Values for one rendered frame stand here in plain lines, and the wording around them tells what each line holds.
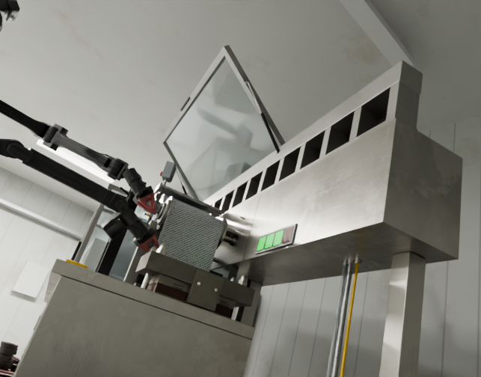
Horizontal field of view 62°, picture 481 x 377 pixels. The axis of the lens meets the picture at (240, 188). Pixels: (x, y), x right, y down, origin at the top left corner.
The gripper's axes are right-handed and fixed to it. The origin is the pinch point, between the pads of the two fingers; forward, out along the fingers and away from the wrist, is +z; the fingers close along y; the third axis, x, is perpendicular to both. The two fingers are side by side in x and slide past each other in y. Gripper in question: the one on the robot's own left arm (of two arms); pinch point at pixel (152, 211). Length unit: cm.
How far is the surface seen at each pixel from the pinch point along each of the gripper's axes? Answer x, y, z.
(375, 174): 23, 87, 31
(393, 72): 50, 89, 10
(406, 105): 43, 91, 20
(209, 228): 13.3, 7.9, 18.3
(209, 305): -11, 28, 40
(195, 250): 3.4, 7.4, 23.0
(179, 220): 4.1, 8.0, 9.2
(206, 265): 4.4, 7.0, 30.1
